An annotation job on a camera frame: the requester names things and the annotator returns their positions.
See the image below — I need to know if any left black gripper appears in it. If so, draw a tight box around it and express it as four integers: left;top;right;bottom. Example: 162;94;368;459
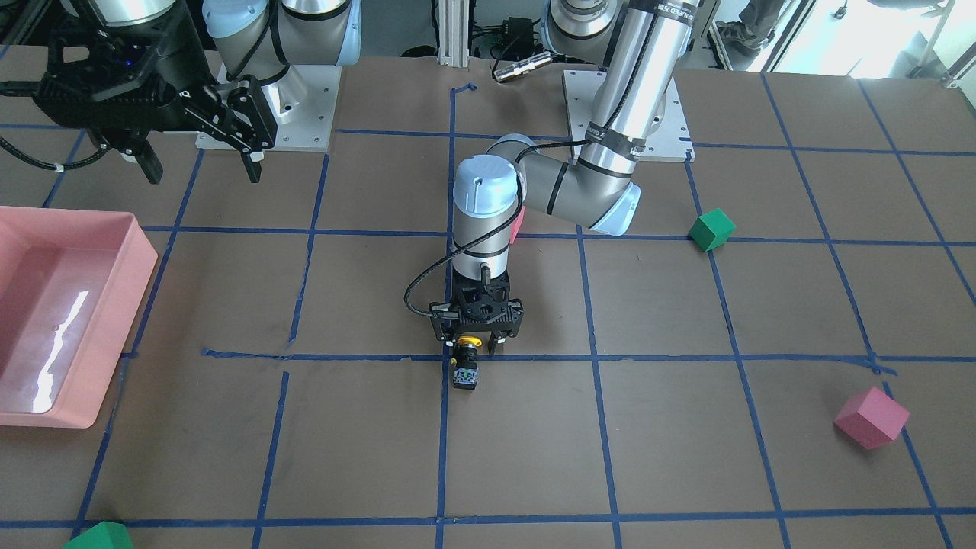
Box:
429;271;524;359

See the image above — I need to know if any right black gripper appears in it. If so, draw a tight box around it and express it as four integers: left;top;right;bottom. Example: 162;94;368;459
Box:
34;8;278;185

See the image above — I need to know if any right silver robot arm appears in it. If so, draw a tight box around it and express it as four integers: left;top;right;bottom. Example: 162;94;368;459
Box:
2;1;361;184

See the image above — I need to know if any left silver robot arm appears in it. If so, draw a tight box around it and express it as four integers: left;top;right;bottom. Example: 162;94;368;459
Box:
425;1;698;364

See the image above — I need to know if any pink foam cube centre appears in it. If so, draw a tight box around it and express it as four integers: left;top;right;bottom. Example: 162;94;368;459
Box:
509;207;525;244

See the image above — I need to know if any pink plastic tray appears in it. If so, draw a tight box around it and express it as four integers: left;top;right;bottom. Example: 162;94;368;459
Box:
1;206;158;429

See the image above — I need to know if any metal cylinder connector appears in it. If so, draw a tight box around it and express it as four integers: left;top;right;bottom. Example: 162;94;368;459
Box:
493;51;552;83

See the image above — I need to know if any black power adapter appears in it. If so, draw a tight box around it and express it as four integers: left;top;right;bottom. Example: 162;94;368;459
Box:
501;17;536;58

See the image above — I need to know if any pink foam cube near edge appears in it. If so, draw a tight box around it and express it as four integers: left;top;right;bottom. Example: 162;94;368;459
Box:
833;387;910;451

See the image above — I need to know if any green foam cube at edge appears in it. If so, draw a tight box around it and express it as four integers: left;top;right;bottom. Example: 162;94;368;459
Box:
63;521;135;549

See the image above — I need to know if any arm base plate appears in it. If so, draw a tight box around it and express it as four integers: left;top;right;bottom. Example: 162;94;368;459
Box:
257;62;342;152
563;69;696;162

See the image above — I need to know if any aluminium frame post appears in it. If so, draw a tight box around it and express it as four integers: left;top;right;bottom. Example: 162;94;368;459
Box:
436;0;471;70

